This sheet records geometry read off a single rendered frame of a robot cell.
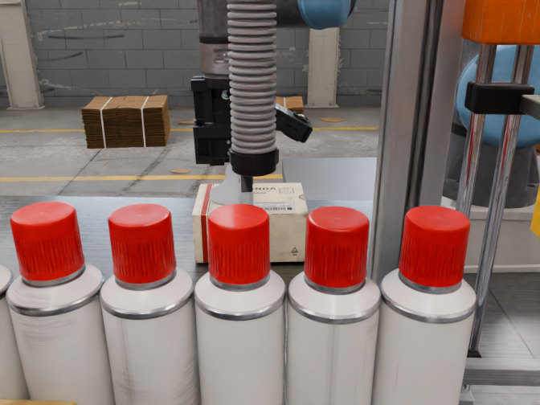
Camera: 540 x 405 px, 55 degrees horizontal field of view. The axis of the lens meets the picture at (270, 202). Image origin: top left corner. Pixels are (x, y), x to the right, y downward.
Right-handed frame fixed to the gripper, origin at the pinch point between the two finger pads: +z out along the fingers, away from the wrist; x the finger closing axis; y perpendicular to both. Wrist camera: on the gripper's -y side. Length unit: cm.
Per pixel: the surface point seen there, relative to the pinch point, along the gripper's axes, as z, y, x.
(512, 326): 6.6, -30.3, 21.8
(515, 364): -6.9, -18.1, 43.9
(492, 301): 6.6, -30.3, 16.6
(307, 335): -14, -4, 49
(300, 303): -15, -3, 48
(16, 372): -10.0, 13.3, 46.5
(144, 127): 70, 89, -341
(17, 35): 7, 242, -495
